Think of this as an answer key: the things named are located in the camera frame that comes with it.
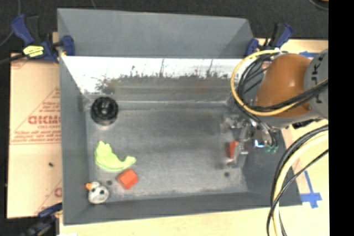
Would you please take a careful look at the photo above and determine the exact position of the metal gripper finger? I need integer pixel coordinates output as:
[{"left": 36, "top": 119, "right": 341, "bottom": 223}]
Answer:
[
  {"left": 227, "top": 146, "right": 249, "bottom": 167},
  {"left": 220, "top": 116, "right": 246, "bottom": 135}
]

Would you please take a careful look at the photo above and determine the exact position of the small red block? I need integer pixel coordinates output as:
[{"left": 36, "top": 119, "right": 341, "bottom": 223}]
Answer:
[{"left": 225, "top": 141, "right": 240, "bottom": 160}]

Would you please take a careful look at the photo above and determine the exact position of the grey metal bin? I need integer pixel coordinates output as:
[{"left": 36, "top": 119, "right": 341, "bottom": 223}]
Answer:
[{"left": 56, "top": 8, "right": 303, "bottom": 225}]

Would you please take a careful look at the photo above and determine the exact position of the red cube block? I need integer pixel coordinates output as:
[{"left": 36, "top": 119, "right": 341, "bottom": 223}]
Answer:
[{"left": 116, "top": 168, "right": 139, "bottom": 191}]

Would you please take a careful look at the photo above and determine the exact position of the light green toy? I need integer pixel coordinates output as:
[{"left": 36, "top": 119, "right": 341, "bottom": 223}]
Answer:
[{"left": 94, "top": 140, "right": 137, "bottom": 173}]

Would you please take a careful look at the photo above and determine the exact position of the black round cup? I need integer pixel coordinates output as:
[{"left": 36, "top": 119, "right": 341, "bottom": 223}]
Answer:
[{"left": 90, "top": 96, "right": 119, "bottom": 125}]

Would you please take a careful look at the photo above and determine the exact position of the white toy animal, orange beak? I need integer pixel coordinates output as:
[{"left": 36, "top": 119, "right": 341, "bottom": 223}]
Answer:
[{"left": 85, "top": 181, "right": 110, "bottom": 205}]

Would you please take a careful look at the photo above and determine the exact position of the brown cardboard board, red print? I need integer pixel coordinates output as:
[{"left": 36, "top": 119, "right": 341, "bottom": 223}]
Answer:
[{"left": 6, "top": 54, "right": 64, "bottom": 219}]

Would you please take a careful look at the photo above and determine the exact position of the black cylinder on white bracket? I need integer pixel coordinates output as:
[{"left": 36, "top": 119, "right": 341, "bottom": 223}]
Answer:
[{"left": 290, "top": 120, "right": 315, "bottom": 130}]

